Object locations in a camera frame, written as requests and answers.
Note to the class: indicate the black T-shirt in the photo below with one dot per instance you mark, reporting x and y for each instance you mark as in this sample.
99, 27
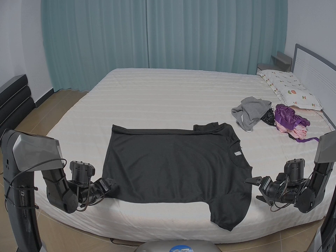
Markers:
170, 167

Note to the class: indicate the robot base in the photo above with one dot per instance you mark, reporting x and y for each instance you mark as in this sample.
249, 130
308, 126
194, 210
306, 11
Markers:
157, 247

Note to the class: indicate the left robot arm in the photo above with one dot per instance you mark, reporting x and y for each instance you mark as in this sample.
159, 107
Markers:
55, 190

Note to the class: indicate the black patterned garment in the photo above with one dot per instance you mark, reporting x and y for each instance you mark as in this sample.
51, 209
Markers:
268, 118

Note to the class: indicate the bed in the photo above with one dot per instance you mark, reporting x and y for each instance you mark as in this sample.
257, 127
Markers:
170, 96

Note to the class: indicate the pink garment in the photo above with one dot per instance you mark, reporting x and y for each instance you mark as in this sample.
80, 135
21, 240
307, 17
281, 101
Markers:
299, 132

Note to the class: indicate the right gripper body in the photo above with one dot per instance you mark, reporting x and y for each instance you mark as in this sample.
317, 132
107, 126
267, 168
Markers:
269, 189

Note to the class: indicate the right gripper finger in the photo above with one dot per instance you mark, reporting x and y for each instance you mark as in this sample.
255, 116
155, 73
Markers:
256, 181
263, 198

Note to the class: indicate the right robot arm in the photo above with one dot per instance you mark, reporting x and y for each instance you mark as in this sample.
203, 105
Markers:
307, 195

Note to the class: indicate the purple satin garment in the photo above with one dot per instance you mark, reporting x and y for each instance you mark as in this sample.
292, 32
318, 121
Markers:
288, 117

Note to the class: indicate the grey garment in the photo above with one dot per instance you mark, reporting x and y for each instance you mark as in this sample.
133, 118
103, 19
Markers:
252, 111

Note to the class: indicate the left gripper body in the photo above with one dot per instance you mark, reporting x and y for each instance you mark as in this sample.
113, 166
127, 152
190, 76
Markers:
103, 186

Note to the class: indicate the white printed pillow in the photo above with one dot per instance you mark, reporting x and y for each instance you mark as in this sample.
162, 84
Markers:
288, 88

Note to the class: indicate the grey bedside table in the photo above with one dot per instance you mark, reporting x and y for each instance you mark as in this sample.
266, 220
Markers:
282, 58

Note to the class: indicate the blue-green curtain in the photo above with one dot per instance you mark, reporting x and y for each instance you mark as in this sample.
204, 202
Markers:
210, 22
91, 35

